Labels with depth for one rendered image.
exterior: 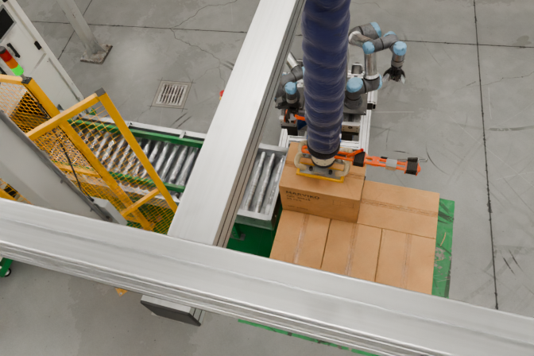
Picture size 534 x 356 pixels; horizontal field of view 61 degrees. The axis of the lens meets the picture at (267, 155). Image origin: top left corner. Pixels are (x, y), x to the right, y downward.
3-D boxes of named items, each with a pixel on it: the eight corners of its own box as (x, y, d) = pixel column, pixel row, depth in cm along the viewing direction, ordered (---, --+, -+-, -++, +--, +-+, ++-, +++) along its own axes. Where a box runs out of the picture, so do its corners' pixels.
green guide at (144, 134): (55, 122, 440) (50, 117, 432) (60, 114, 445) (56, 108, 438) (207, 149, 404) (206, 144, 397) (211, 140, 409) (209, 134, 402)
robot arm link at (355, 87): (343, 90, 350) (344, 78, 338) (359, 85, 351) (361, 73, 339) (349, 101, 343) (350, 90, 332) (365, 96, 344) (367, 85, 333)
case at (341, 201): (282, 208, 367) (278, 185, 333) (293, 167, 387) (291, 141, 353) (356, 223, 354) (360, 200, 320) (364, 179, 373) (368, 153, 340)
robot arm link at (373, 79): (358, 88, 350) (355, 23, 315) (377, 83, 351) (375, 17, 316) (365, 96, 341) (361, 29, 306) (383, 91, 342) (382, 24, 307)
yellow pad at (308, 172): (296, 174, 324) (295, 171, 320) (299, 163, 329) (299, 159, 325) (342, 183, 316) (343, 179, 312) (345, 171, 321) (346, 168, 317)
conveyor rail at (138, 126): (67, 125, 457) (57, 113, 441) (69, 121, 459) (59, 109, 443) (288, 164, 405) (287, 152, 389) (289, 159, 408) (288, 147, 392)
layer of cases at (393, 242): (268, 294, 372) (263, 279, 338) (296, 188, 420) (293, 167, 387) (419, 330, 345) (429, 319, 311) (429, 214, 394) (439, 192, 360)
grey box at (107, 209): (95, 222, 273) (72, 200, 248) (99, 214, 276) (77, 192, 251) (125, 229, 269) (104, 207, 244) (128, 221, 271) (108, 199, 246)
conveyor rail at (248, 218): (33, 179, 425) (22, 170, 409) (36, 175, 427) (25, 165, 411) (269, 230, 373) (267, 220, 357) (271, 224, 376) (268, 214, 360)
